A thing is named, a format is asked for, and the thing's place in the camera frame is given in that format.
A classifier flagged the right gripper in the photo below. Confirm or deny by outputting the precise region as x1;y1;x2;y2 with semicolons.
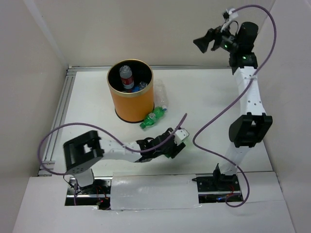
192;20;239;54

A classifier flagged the green bottle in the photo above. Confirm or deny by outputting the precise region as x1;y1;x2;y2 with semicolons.
139;105;167;129
164;138;192;157

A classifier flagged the clear bottle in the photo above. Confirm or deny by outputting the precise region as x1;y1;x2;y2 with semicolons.
138;82;148;90
154;80;168;111

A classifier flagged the red label water bottle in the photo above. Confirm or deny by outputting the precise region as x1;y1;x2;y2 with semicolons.
119;66;134;90

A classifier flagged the green bottle front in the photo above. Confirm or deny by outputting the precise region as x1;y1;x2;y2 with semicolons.
164;138;192;157

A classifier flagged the blue label water bottle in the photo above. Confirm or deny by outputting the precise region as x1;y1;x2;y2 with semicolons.
132;86;140;93

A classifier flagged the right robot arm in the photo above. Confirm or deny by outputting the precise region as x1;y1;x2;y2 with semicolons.
193;22;273;190

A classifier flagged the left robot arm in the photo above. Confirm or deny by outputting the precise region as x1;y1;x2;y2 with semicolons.
63;128;189;194

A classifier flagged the orange cylindrical bin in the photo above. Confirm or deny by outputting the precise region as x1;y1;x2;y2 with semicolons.
107;59;155;123

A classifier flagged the silver tape sheet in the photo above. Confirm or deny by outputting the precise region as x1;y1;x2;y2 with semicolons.
110;174;200;210

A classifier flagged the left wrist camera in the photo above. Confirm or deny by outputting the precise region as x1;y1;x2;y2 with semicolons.
174;128;189;145

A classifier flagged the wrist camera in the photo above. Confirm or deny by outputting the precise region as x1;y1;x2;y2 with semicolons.
174;128;189;145
221;8;239;31

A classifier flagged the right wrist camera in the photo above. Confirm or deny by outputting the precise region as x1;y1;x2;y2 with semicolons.
221;8;239;31

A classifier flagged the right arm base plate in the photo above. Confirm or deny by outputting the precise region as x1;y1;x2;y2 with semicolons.
192;175;243;204

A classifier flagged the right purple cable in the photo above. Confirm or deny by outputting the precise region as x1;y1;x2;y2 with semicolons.
191;4;277;207

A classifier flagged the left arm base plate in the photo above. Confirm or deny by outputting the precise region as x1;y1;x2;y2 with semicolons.
64;177;112;211

